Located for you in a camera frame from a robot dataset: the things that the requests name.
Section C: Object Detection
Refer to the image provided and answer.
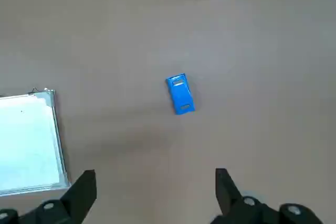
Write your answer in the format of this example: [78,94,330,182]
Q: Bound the silver framed whiteboard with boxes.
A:
[0,88,71,197]

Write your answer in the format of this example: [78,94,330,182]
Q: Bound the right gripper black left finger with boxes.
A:
[0,169,97,224]

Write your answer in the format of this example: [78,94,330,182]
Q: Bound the blue whiteboard eraser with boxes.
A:
[165,72,197,116]

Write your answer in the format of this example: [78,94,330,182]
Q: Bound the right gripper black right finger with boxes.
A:
[209,167,324,224]

